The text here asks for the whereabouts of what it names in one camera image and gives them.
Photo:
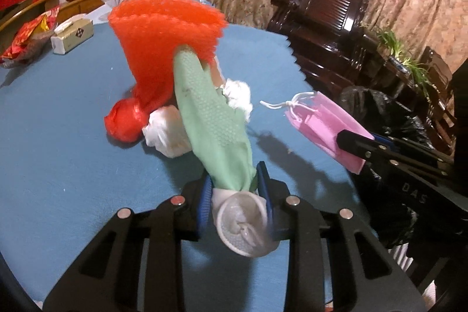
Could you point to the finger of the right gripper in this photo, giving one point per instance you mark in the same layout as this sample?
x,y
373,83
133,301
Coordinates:
x,y
362,147
382,139

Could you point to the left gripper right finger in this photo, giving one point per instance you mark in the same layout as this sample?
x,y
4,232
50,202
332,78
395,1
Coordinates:
x,y
333,246

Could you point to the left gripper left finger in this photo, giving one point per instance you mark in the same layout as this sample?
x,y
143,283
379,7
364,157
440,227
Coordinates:
x,y
136,250

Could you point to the pink face mask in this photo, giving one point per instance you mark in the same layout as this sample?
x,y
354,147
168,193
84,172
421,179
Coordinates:
x,y
320,120

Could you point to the green rubber glove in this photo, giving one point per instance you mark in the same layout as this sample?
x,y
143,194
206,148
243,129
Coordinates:
x,y
217,132

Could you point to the white paper cup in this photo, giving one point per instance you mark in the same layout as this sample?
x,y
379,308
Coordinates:
x,y
242,223

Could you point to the red plastic bag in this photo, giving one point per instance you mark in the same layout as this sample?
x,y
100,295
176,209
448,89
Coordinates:
x,y
126,120

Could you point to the orange foam fruit net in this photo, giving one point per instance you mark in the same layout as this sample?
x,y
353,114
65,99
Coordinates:
x,y
150,31

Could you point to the white tissue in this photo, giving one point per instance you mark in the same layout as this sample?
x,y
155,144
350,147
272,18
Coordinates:
x,y
238,96
166,133

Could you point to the black lined trash bin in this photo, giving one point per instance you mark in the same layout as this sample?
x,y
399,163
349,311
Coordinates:
x,y
382,115

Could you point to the dark wooden armchair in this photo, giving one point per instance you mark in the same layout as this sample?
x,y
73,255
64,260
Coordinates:
x,y
439,120
328,40

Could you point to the dark wooden side table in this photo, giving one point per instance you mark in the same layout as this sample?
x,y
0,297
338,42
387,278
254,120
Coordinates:
x,y
383,72

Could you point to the green potted plant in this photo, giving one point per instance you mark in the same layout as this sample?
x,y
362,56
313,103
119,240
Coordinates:
x,y
394,47

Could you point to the blue tablecloth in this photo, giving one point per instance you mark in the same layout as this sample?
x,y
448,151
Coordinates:
x,y
63,178

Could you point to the red snack packets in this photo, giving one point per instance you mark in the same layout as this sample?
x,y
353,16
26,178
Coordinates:
x,y
30,40

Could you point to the beige tissue box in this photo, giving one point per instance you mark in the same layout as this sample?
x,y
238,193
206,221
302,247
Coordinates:
x,y
71,33

